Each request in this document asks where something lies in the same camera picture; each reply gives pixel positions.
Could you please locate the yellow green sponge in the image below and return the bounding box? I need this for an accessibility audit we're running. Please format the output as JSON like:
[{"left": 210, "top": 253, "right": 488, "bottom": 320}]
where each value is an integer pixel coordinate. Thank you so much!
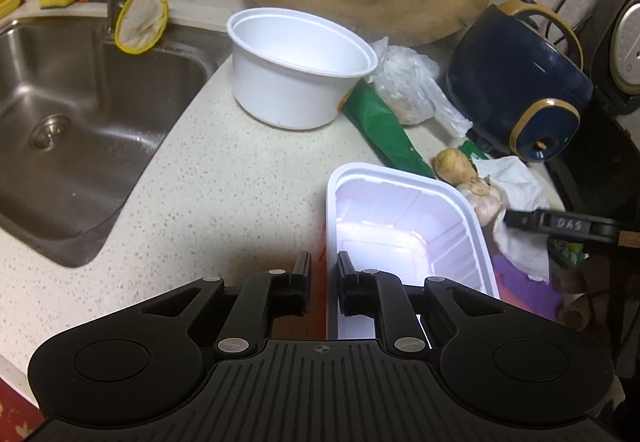
[{"left": 39, "top": 0, "right": 76, "bottom": 10}]

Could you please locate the stainless steel sink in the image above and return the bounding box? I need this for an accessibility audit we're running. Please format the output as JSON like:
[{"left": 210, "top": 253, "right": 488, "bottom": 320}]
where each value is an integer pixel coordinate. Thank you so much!
[{"left": 1, "top": 16, "right": 231, "bottom": 268}]

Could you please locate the green snack wrapper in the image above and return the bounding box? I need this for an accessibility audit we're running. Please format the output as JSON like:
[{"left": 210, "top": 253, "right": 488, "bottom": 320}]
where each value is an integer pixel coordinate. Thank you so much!
[{"left": 342, "top": 79, "right": 435, "bottom": 179}]

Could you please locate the clear plastic bag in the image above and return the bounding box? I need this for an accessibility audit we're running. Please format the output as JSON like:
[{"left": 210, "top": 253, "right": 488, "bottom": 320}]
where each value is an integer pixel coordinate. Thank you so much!
[{"left": 367, "top": 37, "right": 473, "bottom": 138}]

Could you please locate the garlic bulb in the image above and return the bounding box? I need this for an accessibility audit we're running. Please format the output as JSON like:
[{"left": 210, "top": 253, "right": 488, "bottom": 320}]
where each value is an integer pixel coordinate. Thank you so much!
[{"left": 457, "top": 178, "right": 502, "bottom": 226}]

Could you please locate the white paper towel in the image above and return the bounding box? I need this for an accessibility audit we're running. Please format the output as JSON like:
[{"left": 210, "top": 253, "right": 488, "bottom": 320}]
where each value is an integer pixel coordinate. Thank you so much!
[{"left": 472, "top": 155, "right": 552, "bottom": 283}]

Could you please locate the purple pink sponge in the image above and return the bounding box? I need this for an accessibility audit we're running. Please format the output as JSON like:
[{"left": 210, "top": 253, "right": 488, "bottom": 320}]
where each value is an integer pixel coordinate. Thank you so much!
[{"left": 491, "top": 254, "right": 563, "bottom": 321}]

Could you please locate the large black rice cooker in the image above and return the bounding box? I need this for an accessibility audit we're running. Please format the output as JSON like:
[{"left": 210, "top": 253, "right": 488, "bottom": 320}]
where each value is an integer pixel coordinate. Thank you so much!
[{"left": 580, "top": 0, "right": 639, "bottom": 117}]

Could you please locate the white rectangular plastic tray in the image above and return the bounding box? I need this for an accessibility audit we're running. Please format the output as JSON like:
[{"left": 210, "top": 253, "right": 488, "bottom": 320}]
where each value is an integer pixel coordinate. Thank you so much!
[{"left": 326, "top": 162, "right": 500, "bottom": 339}]

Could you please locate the white round plastic bowl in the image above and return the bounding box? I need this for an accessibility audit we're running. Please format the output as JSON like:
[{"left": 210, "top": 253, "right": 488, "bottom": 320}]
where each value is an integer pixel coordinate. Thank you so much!
[{"left": 227, "top": 8, "right": 378, "bottom": 131}]

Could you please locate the yellow rimmed sink strainer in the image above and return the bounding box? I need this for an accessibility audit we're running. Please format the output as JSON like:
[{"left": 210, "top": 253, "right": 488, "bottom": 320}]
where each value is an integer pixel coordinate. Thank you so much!
[{"left": 114, "top": 0, "right": 169, "bottom": 55}]

